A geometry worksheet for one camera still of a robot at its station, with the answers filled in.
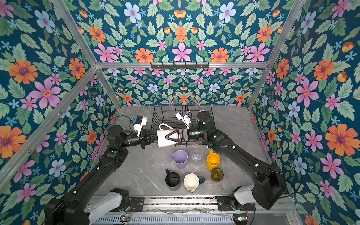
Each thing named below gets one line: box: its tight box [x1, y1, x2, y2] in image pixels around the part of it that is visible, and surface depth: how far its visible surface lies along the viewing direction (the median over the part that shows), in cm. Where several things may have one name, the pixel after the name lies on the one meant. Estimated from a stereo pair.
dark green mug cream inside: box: [183, 172, 206, 193], surface depth 75 cm
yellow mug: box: [206, 149, 221, 171], surface depth 84 cm
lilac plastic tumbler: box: [172, 149, 188, 170], surface depth 82 cm
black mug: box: [165, 169, 181, 188], surface depth 83 cm
